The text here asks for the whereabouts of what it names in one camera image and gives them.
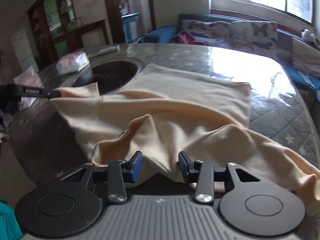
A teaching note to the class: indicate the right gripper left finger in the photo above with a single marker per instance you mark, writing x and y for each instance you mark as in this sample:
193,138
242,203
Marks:
72,203

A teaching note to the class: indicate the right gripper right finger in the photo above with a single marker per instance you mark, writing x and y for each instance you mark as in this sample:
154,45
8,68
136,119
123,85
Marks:
251,204

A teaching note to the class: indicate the cream sweatshirt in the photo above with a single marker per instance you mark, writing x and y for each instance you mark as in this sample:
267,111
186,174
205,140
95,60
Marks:
162,112

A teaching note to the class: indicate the teal sleeve forearm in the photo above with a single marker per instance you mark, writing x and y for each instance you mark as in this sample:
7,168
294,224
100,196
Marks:
9,228

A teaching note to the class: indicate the plastic bag on table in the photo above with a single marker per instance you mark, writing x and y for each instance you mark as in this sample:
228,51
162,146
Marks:
28,78

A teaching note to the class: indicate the white refrigerator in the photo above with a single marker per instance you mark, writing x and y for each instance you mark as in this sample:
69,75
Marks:
23,51

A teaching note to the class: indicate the tissue pack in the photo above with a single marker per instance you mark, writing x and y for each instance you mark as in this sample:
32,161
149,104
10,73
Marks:
72,63

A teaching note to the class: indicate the dark wooden cabinet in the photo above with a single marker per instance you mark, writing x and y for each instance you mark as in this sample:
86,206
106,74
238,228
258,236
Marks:
61,26

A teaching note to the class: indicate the black round induction cooktop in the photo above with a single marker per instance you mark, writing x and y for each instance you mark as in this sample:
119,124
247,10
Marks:
109,76

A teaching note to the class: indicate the grey remote control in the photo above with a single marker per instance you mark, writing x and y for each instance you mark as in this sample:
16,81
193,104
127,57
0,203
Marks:
104,51

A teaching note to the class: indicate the blue cabinet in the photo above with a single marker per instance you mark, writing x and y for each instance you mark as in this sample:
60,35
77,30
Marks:
130,26

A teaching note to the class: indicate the grey cushion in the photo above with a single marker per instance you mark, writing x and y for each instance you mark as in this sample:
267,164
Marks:
305,58

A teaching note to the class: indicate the blue sofa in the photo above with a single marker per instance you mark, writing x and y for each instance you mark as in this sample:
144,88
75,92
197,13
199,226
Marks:
304,81

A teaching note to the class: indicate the butterfly pillow right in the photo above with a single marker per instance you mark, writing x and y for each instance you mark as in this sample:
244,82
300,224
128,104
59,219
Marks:
255,37

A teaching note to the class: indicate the butterfly pillow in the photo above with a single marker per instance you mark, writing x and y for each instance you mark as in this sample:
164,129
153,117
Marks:
255,37
209,32

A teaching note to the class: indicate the butterfly pillow left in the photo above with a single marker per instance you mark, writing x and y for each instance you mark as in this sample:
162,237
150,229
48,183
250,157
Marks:
209,32

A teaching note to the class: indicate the magenta cloth on sofa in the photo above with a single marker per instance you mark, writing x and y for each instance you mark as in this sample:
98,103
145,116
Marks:
183,37

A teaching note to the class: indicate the panda plush toy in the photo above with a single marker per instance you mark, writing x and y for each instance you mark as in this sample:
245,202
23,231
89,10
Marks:
308,36

